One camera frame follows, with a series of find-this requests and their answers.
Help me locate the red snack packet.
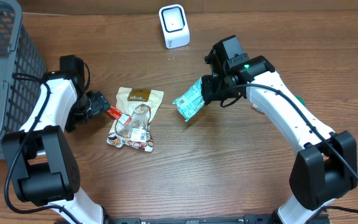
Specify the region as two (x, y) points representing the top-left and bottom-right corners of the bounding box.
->
(106, 106), (132, 126)

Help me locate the white snack bag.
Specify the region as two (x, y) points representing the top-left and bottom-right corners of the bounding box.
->
(107, 87), (164, 152)

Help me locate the teal snack pouch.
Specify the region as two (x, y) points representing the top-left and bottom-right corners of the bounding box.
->
(173, 78), (205, 122)

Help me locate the small orange box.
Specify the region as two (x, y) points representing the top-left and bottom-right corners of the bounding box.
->
(251, 104), (263, 113)

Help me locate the green lidded jar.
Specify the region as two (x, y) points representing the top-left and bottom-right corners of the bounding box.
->
(295, 96), (305, 106)

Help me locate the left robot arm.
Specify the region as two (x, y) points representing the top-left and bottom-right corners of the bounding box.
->
(1, 55), (112, 223)

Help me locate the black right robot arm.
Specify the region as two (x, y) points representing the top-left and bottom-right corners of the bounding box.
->
(201, 35), (358, 223)

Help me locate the white barcode scanner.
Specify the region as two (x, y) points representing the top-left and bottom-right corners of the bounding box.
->
(158, 4), (190, 49)

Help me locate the grey plastic mesh basket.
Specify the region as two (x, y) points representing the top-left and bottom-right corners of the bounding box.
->
(0, 0), (46, 159)

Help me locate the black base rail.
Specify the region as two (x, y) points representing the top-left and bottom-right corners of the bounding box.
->
(54, 213), (331, 224)

